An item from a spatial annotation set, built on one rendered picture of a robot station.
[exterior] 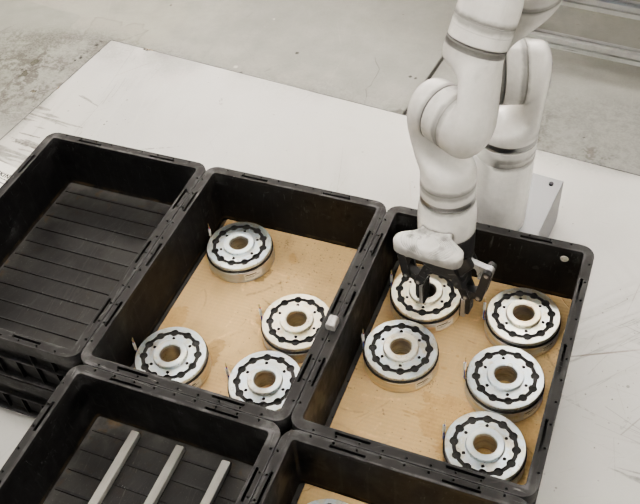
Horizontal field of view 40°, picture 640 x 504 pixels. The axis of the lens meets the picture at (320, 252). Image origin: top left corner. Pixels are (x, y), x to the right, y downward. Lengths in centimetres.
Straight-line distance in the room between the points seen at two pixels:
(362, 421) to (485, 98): 46
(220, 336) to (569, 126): 187
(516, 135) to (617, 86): 184
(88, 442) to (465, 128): 65
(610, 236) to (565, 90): 153
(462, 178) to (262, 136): 81
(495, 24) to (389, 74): 217
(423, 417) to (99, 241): 61
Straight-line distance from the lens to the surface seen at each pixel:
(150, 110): 192
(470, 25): 97
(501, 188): 137
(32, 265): 147
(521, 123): 131
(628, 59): 306
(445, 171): 105
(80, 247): 147
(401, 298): 127
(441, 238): 109
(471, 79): 98
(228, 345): 127
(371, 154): 173
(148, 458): 120
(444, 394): 121
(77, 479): 121
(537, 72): 125
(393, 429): 117
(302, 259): 136
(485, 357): 121
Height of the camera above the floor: 184
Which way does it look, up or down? 47 degrees down
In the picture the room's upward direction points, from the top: 6 degrees counter-clockwise
